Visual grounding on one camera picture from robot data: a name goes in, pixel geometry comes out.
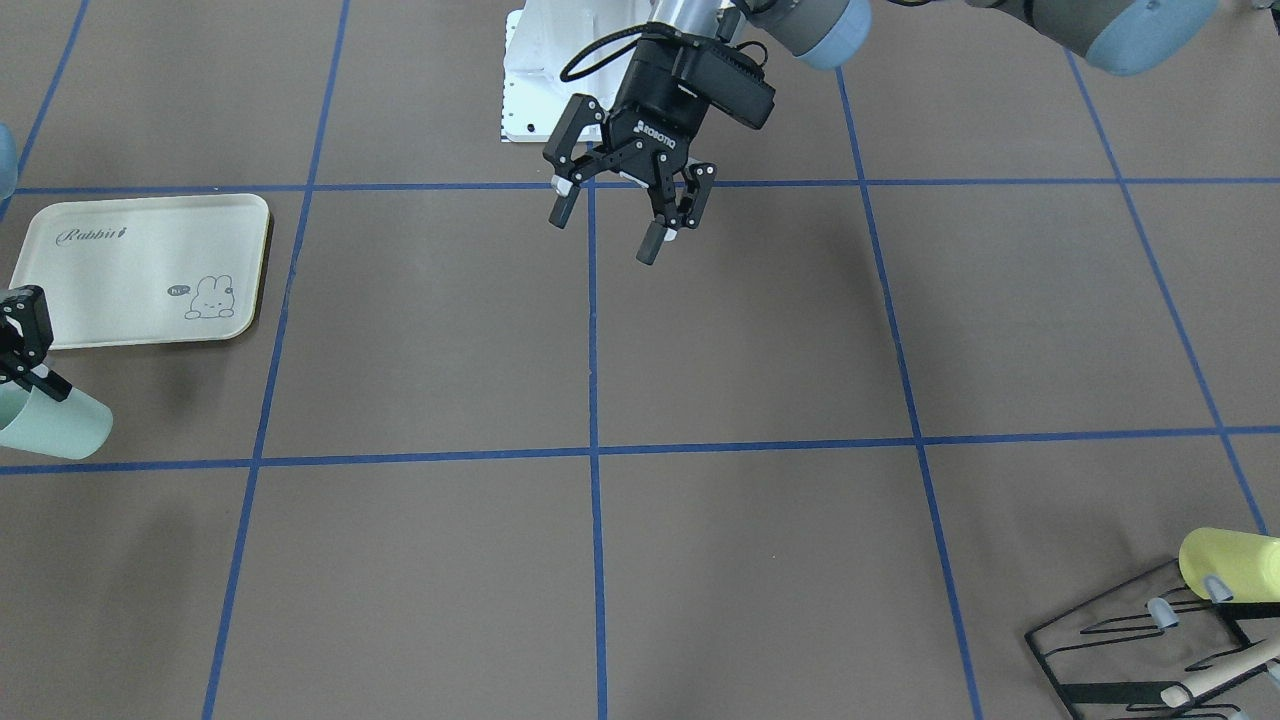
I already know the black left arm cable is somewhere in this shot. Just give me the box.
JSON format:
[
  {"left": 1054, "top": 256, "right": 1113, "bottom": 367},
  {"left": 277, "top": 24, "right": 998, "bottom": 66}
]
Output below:
[{"left": 561, "top": 26, "right": 771, "bottom": 86}]

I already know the white central pedestal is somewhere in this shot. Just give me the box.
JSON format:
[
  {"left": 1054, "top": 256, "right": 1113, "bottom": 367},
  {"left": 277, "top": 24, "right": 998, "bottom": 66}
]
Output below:
[{"left": 500, "top": 1, "right": 652, "bottom": 143}]

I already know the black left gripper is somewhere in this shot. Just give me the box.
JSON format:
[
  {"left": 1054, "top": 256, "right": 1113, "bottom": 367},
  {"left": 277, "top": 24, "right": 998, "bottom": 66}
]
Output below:
[{"left": 545, "top": 35, "right": 716, "bottom": 266}]

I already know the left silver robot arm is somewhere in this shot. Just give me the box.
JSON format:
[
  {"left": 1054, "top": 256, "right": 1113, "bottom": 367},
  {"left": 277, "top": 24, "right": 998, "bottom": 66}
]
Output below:
[{"left": 541, "top": 1, "right": 1220, "bottom": 265}]

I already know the cream rabbit tray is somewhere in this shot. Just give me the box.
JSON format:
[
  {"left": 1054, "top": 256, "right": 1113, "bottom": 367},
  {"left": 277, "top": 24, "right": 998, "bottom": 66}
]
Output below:
[{"left": 12, "top": 193, "right": 273, "bottom": 348}]

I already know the black wire cup rack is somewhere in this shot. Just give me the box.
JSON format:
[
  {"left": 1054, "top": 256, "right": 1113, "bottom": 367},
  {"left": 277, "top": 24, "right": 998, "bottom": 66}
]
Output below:
[{"left": 1024, "top": 560, "right": 1277, "bottom": 719}]

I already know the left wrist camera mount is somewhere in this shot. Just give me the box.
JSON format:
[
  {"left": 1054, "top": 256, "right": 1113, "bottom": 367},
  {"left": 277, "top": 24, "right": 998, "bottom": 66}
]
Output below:
[{"left": 672, "top": 44, "right": 776, "bottom": 129}]

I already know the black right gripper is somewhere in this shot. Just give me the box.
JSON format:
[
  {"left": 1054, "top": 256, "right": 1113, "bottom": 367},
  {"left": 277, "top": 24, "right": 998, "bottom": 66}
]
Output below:
[{"left": 1, "top": 284, "right": 73, "bottom": 402}]

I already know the pale green cup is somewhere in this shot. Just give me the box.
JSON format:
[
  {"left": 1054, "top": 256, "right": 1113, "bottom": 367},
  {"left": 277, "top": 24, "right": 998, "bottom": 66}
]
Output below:
[{"left": 1, "top": 384, "right": 114, "bottom": 460}]

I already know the yellow cup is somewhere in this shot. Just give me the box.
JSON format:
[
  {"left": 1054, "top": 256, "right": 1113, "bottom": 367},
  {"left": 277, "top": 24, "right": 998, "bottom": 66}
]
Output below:
[{"left": 1178, "top": 527, "right": 1279, "bottom": 603}]

